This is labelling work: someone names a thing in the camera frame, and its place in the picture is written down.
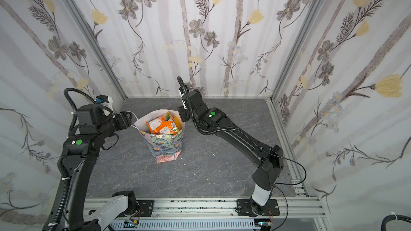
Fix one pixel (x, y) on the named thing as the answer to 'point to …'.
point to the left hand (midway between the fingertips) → (127, 113)
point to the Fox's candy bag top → (167, 124)
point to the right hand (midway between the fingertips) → (185, 104)
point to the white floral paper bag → (165, 147)
